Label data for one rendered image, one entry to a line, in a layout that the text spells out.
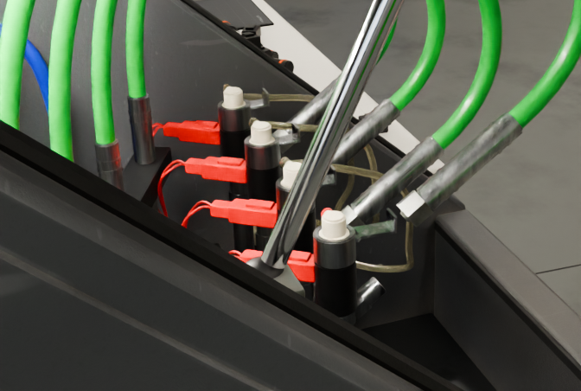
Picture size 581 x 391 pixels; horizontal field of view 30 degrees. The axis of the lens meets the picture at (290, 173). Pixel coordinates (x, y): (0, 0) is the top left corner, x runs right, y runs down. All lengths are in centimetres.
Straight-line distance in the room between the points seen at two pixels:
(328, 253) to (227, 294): 42
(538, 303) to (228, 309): 72
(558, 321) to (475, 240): 15
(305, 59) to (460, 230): 45
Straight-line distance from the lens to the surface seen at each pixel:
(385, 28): 30
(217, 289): 29
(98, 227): 27
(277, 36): 156
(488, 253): 106
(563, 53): 73
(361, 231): 72
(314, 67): 143
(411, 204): 72
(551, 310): 98
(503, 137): 72
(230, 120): 91
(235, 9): 168
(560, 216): 314
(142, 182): 88
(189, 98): 98
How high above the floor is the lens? 149
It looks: 26 degrees down
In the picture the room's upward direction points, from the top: 3 degrees counter-clockwise
